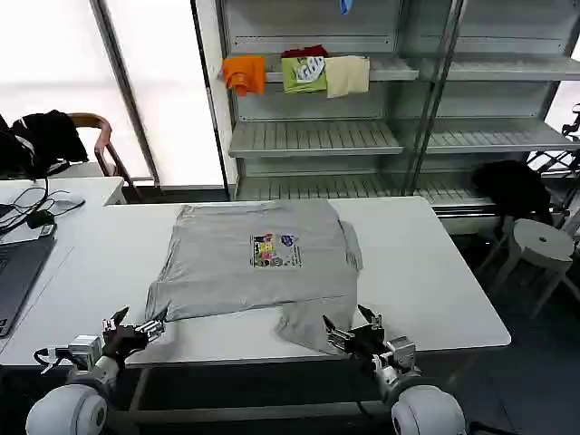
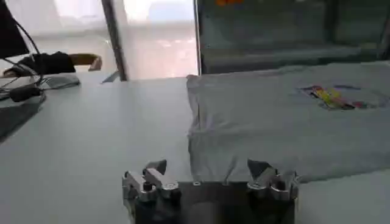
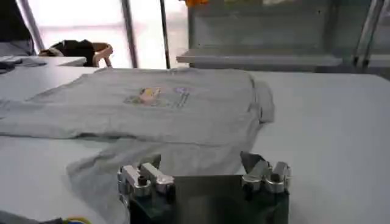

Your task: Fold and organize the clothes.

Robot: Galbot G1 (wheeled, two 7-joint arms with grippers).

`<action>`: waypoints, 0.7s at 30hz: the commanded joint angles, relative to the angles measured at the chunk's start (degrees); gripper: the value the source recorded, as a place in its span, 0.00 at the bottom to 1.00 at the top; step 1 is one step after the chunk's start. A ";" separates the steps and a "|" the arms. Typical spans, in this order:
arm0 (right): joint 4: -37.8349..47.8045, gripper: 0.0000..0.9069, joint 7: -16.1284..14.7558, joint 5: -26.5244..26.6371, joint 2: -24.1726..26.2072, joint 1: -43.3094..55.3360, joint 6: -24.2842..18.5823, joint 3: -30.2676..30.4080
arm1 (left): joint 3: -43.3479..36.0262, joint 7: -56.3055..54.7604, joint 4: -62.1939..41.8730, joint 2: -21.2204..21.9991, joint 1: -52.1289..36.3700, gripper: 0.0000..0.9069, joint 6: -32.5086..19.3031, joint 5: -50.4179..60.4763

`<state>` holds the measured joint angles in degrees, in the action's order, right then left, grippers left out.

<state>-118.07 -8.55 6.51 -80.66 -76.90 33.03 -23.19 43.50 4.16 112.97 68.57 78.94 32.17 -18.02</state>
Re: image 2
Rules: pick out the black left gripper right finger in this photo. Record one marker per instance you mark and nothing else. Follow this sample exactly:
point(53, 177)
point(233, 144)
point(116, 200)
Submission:
point(268, 182)

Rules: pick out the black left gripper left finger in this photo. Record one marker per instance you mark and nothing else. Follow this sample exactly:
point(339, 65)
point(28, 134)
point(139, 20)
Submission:
point(158, 182)

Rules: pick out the white shirt with colourful print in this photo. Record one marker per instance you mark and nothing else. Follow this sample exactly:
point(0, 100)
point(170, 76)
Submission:
point(274, 137)

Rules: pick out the grey shelf rack with clothes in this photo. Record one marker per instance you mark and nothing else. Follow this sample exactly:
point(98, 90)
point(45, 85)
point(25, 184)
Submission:
point(289, 33)

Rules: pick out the dark grey laptop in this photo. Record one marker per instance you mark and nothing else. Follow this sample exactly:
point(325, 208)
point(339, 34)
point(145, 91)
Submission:
point(15, 118)

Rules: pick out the black jacket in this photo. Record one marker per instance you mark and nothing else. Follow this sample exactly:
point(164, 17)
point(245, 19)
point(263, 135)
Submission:
point(51, 63)

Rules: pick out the black power adapter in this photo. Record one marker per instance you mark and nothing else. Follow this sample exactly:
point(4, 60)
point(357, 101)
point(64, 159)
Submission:
point(24, 93)

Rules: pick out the grey window frame post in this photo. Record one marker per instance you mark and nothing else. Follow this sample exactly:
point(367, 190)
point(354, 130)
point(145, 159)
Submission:
point(115, 39)

